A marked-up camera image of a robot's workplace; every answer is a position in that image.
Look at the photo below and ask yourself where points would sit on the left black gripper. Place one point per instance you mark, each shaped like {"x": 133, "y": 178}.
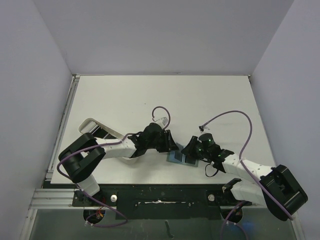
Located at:
{"x": 169, "y": 144}

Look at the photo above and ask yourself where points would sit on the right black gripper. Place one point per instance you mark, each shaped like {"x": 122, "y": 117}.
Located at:
{"x": 191, "y": 146}

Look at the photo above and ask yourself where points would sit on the black credit card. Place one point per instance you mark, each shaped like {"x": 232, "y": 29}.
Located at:
{"x": 190, "y": 161}
{"x": 178, "y": 157}

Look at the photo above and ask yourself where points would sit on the green card holder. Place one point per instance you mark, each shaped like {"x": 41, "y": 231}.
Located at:
{"x": 170, "y": 157}

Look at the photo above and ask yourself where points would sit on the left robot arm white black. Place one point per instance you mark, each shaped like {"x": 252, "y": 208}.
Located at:
{"x": 79, "y": 160}

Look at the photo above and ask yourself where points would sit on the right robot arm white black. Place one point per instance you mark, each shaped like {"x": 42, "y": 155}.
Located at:
{"x": 273, "y": 187}

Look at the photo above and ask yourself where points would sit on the black card stack in tray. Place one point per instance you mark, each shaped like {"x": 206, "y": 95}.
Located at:
{"x": 107, "y": 135}

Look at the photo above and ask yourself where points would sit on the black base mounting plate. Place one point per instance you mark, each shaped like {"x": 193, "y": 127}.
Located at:
{"x": 160, "y": 202}

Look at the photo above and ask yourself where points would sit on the white oblong tray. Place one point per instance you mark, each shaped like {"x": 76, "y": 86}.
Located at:
{"x": 100, "y": 132}

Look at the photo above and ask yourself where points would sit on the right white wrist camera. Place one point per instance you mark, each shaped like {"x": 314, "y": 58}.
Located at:
{"x": 203, "y": 129}

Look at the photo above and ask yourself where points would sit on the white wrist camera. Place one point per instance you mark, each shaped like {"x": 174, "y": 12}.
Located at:
{"x": 203, "y": 129}
{"x": 162, "y": 122}

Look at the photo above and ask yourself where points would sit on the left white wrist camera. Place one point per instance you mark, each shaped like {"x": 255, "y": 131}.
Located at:
{"x": 162, "y": 122}

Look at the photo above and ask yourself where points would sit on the aluminium left side rail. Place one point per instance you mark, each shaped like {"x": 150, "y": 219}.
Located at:
{"x": 62, "y": 125}

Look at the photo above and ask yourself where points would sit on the aluminium rail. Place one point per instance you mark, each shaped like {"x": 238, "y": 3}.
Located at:
{"x": 62, "y": 125}
{"x": 52, "y": 199}

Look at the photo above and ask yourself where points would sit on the aluminium front rail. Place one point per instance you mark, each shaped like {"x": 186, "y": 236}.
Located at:
{"x": 52, "y": 199}

